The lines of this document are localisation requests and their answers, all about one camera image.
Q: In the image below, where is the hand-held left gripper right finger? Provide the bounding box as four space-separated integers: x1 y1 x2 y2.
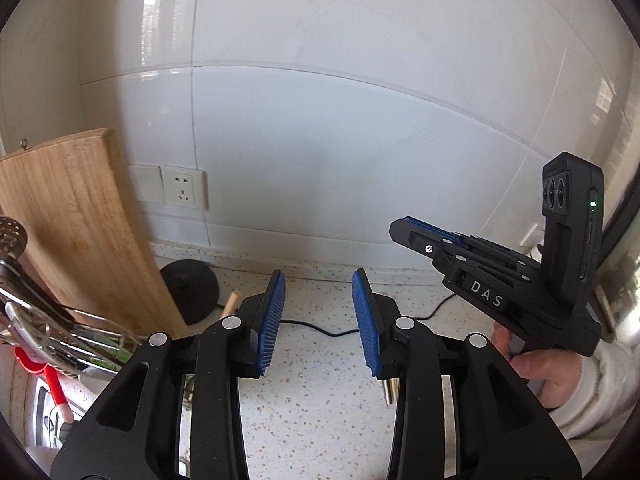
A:
351 268 583 480

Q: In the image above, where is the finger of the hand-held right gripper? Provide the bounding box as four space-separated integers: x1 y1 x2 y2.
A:
389 218 541 287
402 216 542 274

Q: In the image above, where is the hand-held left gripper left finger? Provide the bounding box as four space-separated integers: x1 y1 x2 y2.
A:
49 269 287 480

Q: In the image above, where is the wooden chopstick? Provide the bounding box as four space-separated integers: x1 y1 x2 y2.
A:
220 290 244 319

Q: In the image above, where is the steel wire utensil rack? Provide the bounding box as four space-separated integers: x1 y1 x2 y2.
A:
50 307 149 377

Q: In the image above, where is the steel slotted spoon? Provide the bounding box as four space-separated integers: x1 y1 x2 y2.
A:
0 214 77 323

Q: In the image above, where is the person's right forearm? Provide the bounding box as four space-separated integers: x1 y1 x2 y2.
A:
547 339 640 442

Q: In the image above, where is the person's right hand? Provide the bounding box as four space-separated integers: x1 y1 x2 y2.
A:
490 322 584 410

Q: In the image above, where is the black round appliance base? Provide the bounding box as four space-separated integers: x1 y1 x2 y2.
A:
159 259 220 326

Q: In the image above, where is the wooden cutting board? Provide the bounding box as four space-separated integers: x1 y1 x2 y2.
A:
0 127 189 341

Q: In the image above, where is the red plastic scoop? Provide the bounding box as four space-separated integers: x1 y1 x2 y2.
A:
13 345 74 425

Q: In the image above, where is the steel sink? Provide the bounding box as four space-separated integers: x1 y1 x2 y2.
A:
29 380 82 454

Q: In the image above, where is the black power cable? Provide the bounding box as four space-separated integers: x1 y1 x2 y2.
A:
215 290 457 338

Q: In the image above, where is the white wall socket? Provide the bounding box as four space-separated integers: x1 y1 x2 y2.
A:
160 164 208 211

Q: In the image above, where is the white wall switch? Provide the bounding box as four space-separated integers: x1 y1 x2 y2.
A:
127 163 166 205

